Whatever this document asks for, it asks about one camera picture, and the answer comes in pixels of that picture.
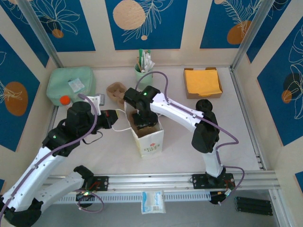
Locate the white paper takeout bag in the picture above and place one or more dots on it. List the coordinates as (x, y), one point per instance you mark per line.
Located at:
(151, 144)

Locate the brown pulp cup carrier stack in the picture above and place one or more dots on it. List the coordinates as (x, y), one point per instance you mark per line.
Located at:
(114, 91)

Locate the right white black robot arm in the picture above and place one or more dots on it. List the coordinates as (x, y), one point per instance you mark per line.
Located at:
(177, 111)

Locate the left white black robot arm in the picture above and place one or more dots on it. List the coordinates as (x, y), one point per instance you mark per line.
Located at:
(35, 170)

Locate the orange cap small bottle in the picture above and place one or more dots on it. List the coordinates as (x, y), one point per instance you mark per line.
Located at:
(64, 100)

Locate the mint green utensil holder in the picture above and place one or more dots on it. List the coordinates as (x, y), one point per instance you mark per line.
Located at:
(148, 75)

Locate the small clear wipe packet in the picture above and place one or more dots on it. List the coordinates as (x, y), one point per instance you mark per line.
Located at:
(76, 85)

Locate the wooden stirrer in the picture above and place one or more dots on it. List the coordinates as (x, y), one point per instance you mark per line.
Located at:
(138, 65)

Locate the white wrapped straw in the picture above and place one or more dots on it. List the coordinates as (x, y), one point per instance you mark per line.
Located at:
(151, 65)
(146, 61)

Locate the mint green zip pouch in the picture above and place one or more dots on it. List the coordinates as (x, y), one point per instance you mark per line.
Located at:
(59, 80)

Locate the green wrapped straw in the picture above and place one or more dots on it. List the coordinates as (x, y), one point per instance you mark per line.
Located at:
(141, 56)

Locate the brown cardboard napkin tray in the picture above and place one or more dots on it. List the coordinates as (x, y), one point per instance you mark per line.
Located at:
(194, 96)

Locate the yellow paper napkin stack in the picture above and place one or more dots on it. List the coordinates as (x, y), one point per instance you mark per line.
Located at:
(202, 81)

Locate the white blue wet wipes packet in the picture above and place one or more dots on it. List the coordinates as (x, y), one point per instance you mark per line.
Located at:
(152, 202)

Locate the black ribbed plastic block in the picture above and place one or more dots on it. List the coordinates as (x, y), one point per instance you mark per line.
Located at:
(253, 205)

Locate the aluminium mounting rail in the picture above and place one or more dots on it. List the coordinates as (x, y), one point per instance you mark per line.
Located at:
(151, 180)

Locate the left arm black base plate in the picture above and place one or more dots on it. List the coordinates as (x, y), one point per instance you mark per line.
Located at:
(101, 183)

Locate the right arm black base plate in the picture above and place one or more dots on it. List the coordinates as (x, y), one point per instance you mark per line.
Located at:
(198, 181)

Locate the aluminium frame post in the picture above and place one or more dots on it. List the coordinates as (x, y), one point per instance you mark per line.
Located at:
(42, 33)
(248, 33)

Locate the aluminium table side rail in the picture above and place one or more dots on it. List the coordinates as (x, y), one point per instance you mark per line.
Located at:
(241, 94)

